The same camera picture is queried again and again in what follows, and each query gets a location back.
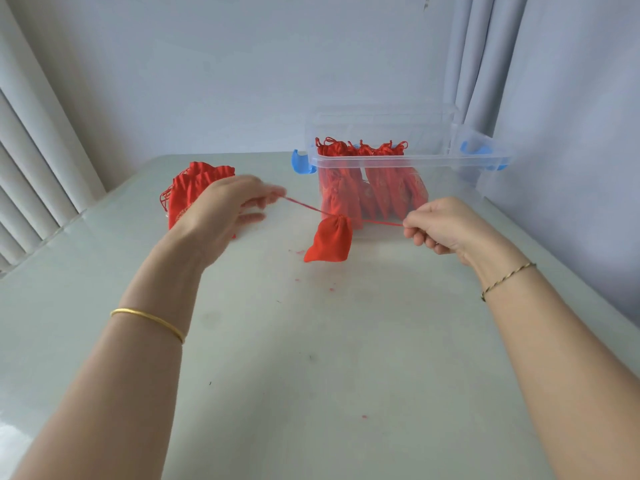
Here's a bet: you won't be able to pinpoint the gold bangle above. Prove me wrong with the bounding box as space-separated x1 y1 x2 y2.
109 308 186 345

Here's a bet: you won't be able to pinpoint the person's right forearm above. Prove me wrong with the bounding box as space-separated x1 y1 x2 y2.
465 242 640 480

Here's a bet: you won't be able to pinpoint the person's right hand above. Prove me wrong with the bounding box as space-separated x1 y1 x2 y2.
402 197 519 268

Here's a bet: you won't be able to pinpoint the clear plastic storage box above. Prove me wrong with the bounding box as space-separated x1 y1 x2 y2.
291 122 513 241

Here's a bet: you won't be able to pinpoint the grey curtain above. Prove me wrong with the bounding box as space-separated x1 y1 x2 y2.
442 0 640 325

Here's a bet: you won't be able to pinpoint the white vertical blinds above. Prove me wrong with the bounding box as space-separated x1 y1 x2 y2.
0 0 107 275

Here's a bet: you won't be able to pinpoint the red pouches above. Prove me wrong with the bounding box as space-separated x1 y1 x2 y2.
315 137 430 231

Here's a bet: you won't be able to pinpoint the person's left hand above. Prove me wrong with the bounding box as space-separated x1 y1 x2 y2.
169 174 287 271

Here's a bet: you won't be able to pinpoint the person's left forearm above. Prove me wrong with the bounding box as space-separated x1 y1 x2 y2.
12 234 206 480

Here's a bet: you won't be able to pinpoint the thin braided bracelet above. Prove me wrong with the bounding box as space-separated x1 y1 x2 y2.
481 262 537 302

